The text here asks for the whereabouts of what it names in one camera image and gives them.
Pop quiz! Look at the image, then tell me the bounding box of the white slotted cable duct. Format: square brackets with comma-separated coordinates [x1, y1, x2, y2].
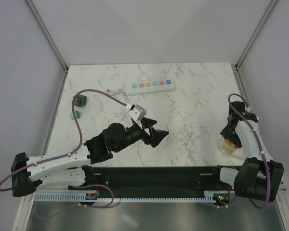
[34, 191, 230, 203]

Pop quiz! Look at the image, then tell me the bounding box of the tan wooden cube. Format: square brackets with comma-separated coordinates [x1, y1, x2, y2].
[222, 139, 236, 154]

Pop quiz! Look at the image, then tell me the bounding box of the purple cable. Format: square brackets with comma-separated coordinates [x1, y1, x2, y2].
[213, 93, 272, 210]
[0, 89, 133, 219]

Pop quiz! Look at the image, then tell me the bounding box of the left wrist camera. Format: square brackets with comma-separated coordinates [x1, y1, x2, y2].
[128, 104, 146, 122]

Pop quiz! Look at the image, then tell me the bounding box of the dark green cube plug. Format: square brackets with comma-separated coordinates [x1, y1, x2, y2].
[73, 94, 87, 107]

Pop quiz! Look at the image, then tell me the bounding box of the light green cube plug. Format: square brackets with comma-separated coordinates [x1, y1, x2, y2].
[70, 111, 82, 120]

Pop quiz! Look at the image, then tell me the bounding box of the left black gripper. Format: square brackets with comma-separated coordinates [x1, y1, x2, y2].
[114, 117, 169, 153]

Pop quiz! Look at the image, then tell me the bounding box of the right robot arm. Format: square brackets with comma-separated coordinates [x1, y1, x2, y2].
[211, 101, 284, 202]

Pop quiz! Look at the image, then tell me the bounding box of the white power strip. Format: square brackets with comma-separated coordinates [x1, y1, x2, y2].
[125, 79, 175, 96]

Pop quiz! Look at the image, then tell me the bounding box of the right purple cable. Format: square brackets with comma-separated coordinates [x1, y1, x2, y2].
[213, 93, 272, 210]

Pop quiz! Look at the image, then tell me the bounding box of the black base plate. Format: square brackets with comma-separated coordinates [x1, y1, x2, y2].
[81, 166, 232, 197]

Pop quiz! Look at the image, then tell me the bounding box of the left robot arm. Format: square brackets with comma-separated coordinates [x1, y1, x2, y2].
[11, 117, 169, 197]

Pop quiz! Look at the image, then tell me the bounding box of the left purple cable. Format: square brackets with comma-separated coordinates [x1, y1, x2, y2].
[0, 89, 133, 219]

